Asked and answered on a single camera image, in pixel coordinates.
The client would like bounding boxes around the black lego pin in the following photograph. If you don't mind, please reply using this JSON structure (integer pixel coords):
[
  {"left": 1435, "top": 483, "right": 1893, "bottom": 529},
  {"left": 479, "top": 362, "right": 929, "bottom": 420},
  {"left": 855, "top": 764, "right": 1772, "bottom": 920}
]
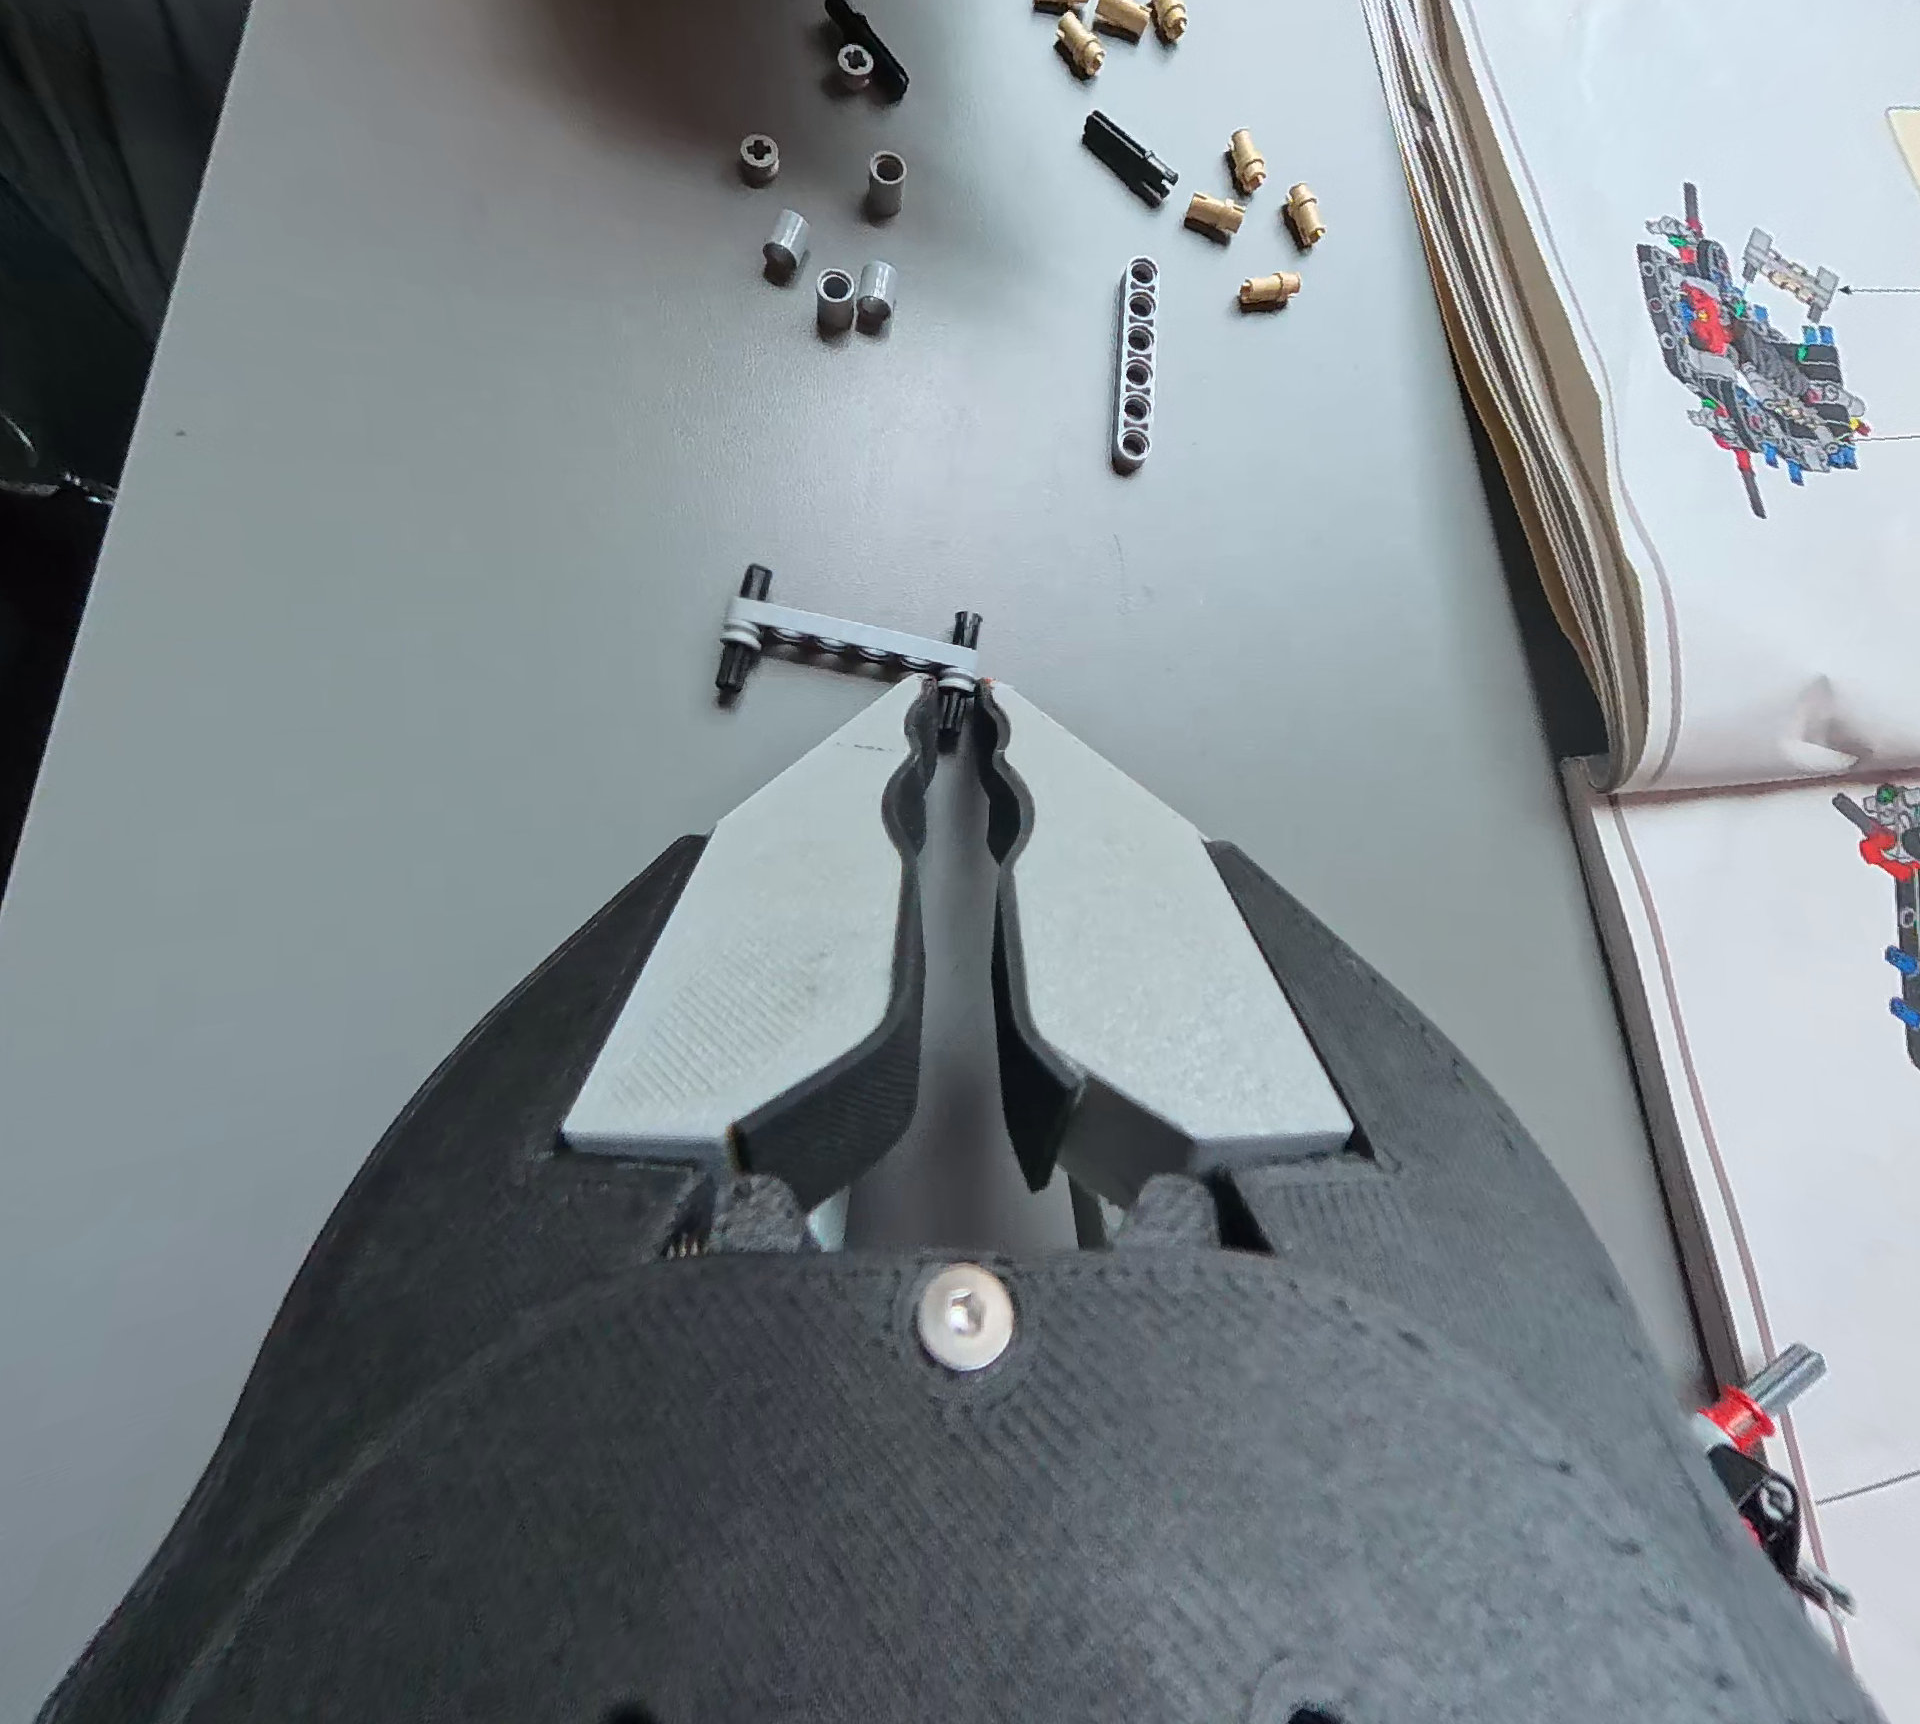
[
  {"left": 823, "top": 0, "right": 913, "bottom": 106},
  {"left": 1080, "top": 111, "right": 1182, "bottom": 210}
]

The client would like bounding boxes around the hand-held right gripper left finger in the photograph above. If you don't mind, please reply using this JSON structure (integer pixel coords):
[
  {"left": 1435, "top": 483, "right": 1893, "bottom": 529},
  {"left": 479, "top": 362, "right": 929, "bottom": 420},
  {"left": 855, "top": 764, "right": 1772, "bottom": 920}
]
[{"left": 559, "top": 677, "right": 940, "bottom": 1216}]

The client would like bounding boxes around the multicoloured lego assembly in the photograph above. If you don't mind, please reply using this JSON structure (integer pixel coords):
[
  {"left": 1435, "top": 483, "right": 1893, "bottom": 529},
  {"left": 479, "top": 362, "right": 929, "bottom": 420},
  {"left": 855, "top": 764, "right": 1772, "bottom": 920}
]
[{"left": 1694, "top": 1340, "right": 1857, "bottom": 1617}]

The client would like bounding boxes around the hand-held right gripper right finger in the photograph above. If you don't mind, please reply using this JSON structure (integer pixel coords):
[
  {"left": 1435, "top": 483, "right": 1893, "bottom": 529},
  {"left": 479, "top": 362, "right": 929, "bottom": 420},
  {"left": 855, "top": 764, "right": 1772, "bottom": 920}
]
[{"left": 972, "top": 678, "right": 1362, "bottom": 1251}]

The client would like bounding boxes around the person's leg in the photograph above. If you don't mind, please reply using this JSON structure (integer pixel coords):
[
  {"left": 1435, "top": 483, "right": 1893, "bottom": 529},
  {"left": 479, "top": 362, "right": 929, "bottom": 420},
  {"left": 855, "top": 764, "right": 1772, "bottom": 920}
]
[{"left": 0, "top": 0, "right": 282, "bottom": 496}]

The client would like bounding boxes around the cluster of tan lego pins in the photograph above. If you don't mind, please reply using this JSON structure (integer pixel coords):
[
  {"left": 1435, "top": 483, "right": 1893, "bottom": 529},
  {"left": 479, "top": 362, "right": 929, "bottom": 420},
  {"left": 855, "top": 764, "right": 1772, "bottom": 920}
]
[{"left": 1032, "top": 0, "right": 1330, "bottom": 314}]

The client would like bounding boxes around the grey lego beam with pins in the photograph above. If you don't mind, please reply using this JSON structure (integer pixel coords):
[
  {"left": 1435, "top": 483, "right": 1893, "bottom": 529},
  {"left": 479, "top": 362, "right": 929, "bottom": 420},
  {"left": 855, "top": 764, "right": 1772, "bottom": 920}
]
[{"left": 712, "top": 565, "right": 997, "bottom": 755}]

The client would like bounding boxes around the person's black jacket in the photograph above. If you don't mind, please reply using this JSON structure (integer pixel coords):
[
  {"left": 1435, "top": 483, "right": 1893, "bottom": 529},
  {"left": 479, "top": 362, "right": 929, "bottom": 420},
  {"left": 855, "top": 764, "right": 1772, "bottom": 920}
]
[{"left": 0, "top": 465, "right": 127, "bottom": 894}]

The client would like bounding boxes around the lego instruction booklet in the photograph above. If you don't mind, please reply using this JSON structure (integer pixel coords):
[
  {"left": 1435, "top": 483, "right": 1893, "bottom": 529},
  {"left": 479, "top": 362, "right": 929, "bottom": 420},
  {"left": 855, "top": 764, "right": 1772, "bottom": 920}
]
[{"left": 1317, "top": 0, "right": 1920, "bottom": 1697}]

